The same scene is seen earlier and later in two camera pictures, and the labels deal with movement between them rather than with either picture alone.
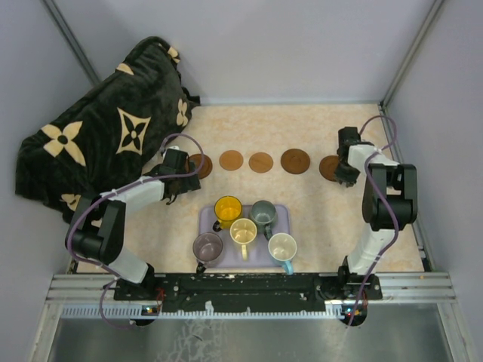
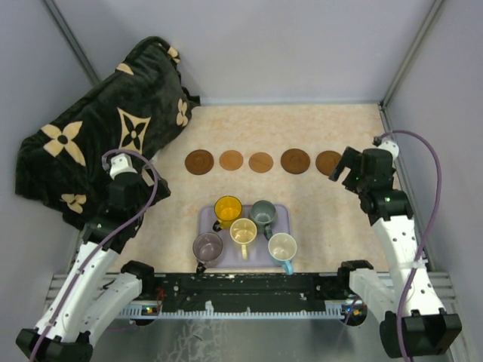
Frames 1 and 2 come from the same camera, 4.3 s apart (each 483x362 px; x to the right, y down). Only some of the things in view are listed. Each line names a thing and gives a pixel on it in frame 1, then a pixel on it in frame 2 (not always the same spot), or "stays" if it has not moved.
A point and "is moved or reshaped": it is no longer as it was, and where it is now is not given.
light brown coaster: x=231 y=160 stays
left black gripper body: x=187 y=184 to x=146 y=194
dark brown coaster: x=327 y=167 is moved or reshaped
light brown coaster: x=260 y=162 stays
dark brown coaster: x=295 y=161 stays
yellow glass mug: x=227 y=210 stays
